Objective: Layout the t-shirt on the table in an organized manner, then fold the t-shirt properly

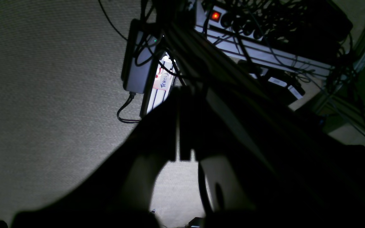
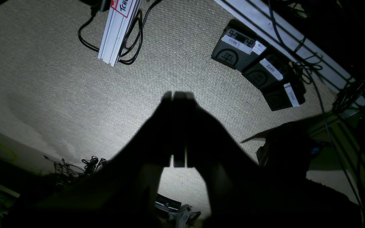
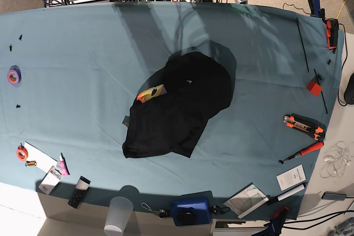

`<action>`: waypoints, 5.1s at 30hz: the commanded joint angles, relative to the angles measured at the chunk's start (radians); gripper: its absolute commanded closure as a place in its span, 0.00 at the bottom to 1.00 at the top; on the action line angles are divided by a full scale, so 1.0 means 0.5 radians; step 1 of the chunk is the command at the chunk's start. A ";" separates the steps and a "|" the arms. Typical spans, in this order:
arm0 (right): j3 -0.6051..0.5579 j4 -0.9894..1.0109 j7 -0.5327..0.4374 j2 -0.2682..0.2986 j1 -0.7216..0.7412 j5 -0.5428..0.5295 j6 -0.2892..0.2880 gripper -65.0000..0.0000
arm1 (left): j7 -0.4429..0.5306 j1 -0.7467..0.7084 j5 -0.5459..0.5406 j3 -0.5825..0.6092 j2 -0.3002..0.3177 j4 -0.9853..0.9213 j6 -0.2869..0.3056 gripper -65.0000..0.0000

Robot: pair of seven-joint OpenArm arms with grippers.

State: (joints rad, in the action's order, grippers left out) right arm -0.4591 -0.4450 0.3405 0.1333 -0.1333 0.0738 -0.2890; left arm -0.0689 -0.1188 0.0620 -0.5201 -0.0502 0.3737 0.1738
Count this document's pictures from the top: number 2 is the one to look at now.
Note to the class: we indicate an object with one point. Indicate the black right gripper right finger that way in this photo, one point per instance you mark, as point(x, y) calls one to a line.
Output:
point(270, 193)

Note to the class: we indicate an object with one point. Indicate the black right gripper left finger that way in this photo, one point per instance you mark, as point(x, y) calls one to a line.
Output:
point(122, 194)

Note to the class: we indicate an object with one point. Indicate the dark foot pedal end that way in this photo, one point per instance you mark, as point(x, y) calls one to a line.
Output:
point(285, 96)

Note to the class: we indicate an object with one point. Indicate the dark foot pedal middle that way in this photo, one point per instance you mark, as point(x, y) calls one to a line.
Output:
point(271, 71)

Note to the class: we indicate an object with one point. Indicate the dark foot pedal start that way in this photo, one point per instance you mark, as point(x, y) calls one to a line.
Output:
point(238, 46)

